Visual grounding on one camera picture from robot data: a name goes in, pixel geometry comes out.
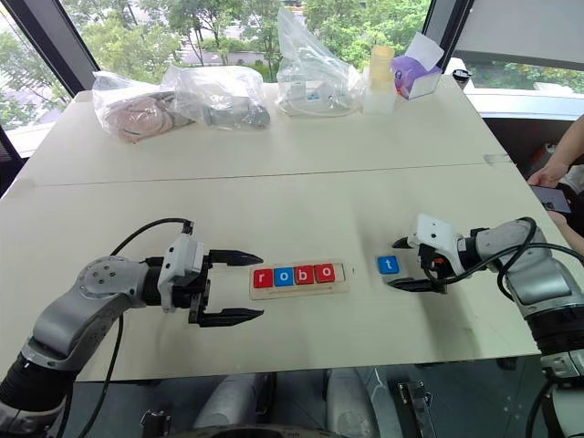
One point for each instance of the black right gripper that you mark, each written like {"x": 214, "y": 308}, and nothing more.
{"x": 431, "y": 264}

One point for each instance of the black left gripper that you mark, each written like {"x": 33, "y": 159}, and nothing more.
{"x": 201, "y": 296}

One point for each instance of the blue letter t tile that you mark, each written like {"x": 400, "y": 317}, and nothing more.
{"x": 388, "y": 265}

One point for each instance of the red block letter b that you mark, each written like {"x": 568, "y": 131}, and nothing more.
{"x": 305, "y": 275}

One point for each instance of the red block letter o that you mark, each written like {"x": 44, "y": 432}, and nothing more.
{"x": 326, "y": 273}

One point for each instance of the black smartphone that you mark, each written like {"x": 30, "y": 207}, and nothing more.
{"x": 552, "y": 198}

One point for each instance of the person's bare forearm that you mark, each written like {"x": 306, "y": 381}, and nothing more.
{"x": 570, "y": 232}
{"x": 570, "y": 141}

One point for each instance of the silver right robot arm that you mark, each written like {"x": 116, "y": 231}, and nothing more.
{"x": 538, "y": 274}

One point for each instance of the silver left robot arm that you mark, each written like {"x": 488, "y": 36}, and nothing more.
{"x": 91, "y": 292}

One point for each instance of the red letter r tile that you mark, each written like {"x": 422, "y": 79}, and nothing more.
{"x": 263, "y": 278}

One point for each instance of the blue letter o tile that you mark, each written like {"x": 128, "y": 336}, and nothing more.
{"x": 284, "y": 277}

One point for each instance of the light wooden letter tray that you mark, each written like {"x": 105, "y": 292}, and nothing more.
{"x": 301, "y": 293}

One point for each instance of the grey rounded robot shape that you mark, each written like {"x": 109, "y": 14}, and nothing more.
{"x": 232, "y": 401}
{"x": 349, "y": 406}

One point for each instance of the person's bare hand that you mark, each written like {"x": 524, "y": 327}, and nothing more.
{"x": 552, "y": 174}

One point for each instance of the clear tape strip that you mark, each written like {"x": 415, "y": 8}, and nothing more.
{"x": 496, "y": 159}

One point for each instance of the clear plastic container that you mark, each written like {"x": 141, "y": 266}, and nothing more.
{"x": 378, "y": 101}

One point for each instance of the purple tissue box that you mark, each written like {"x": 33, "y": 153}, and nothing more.
{"x": 417, "y": 77}

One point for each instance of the plastic bag with grey item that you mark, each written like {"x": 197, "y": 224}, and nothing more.
{"x": 219, "y": 100}

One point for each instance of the small black and white cup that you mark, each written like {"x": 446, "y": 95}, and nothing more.
{"x": 461, "y": 74}

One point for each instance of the plastic bag with pink cloth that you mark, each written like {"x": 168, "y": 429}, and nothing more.
{"x": 137, "y": 116}

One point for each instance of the yellow stacked plastic cups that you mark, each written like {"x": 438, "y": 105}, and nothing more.
{"x": 382, "y": 66}

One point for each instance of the tall clear plastic bag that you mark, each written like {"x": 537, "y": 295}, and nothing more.
{"x": 310, "y": 73}

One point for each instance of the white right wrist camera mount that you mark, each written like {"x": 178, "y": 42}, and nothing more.
{"x": 433, "y": 232}

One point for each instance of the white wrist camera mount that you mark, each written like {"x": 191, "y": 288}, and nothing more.
{"x": 433, "y": 232}
{"x": 180, "y": 262}

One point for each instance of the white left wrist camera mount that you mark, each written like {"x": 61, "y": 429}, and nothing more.
{"x": 180, "y": 262}

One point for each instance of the black metal bracket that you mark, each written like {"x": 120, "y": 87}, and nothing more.
{"x": 156, "y": 423}
{"x": 413, "y": 406}

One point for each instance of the black window frame post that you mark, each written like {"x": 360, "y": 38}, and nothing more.
{"x": 440, "y": 23}
{"x": 45, "y": 45}

